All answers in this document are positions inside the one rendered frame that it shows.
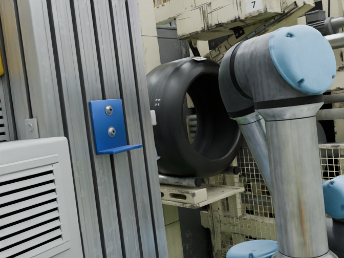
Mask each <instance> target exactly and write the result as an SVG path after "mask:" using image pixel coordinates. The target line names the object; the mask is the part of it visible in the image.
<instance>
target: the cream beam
mask: <svg viewBox="0 0 344 258"><path fill-rule="evenodd" d="M262 7H263V8H261V9H258V10H255V11H252V12H249V13H247V12H246V2H245V0H212V1H209V2H207V3H204V4H201V5H199V6H196V7H194V8H191V9H188V10H186V11H183V12H181V13H178V14H176V15H175V16H176V24H177V33H178V40H186V39H189V38H199V39H197V40H200V41H208V40H211V39H215V38H218V37H222V36H225V35H229V34H232V33H234V32H233V30H229V29H230V28H233V27H237V26H240V27H244V26H246V25H250V24H253V23H257V22H260V21H263V20H266V19H270V18H273V17H276V16H280V15H282V14H283V1H282V0H262Z"/></svg>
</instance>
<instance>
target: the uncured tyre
mask: <svg viewBox="0 0 344 258"><path fill-rule="evenodd" d="M195 57H199V56H192V57H187V58H183V59H179V60H175V61H171V62H167V63H164V64H161V65H159V66H157V67H155V68H154V69H153V70H151V71H150V72H149V73H148V74H147V75H146V80H147V89H148V97H149V106H150V110H151V111H152V110H154V111H155V115H156V125H152V126H153V133H154V141H155V146H156V148H157V150H156V151H157V155H158V156H159V157H160V159H158V160H157V167H158V171H159V172H161V173H163V174H165V175H171V176H185V177H198V178H201V179H205V178H209V177H213V176H216V175H218V174H220V173H221V172H223V171H224V170H225V169H226V168H228V167H229V165H230V164H231V163H232V162H233V160H234V159H235V157H236V156H237V154H238V152H239V150H240V148H241V146H242V143H243V140H244V136H243V134H242V131H241V129H240V127H239V125H238V123H237V121H236V120H233V119H231V118H230V117H229V115H228V113H227V111H226V108H225V106H224V104H223V100H222V97H221V93H220V89H219V79H218V78H219V68H220V64H219V63H218V62H216V61H214V60H212V59H210V58H206V57H204V58H206V59H205V60H195V59H193V58H195ZM186 93H188V95H189V96H190V98H191V100H192V102H193V104H194V107H195V110H196V116H197V129H196V134H195V137H194V140H193V142H192V144H191V143H190V142H189V140H188V137H187V135H186V132H185V128H184V123H183V104H184V99H185V95H186ZM156 98H161V102H160V106H159V107H155V99H156Z"/></svg>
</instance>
